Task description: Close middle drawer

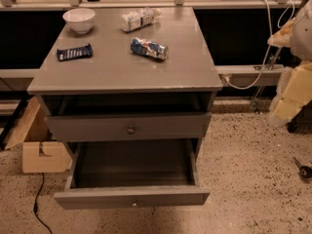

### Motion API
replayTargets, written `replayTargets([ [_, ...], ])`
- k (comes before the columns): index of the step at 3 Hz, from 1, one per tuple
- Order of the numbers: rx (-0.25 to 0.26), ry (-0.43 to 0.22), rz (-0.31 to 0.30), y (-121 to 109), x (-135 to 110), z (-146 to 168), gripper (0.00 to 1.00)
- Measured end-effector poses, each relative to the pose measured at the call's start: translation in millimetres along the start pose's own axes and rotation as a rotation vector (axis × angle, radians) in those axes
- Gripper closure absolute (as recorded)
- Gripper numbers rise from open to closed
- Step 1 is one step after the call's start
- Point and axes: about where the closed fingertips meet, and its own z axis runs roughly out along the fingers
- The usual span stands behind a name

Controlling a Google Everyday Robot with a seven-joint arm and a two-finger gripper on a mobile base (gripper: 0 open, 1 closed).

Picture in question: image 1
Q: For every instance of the grey wooden drawer cabinet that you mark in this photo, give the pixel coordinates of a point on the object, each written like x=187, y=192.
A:
x=115, y=80

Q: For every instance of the grey drawer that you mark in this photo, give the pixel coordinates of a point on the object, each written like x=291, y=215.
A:
x=128, y=174
x=128, y=126

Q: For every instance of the dark blue snack bar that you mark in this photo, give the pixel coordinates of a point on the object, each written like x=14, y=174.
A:
x=83, y=52

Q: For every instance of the white plastic bottle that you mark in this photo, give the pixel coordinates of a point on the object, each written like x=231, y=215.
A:
x=138, y=18

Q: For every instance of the metal diagonal rod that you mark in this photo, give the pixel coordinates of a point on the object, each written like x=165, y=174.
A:
x=269, y=64

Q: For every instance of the black caster wheel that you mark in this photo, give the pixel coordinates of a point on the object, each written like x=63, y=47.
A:
x=304, y=171

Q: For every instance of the white ceramic bowl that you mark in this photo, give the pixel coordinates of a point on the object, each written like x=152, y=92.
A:
x=80, y=20

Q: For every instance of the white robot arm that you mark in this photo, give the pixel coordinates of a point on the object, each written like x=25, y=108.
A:
x=294, y=89

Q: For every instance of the crumpled blue snack bag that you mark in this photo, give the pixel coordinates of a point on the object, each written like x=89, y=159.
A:
x=148, y=48

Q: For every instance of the cardboard box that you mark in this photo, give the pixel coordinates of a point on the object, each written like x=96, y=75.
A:
x=39, y=153

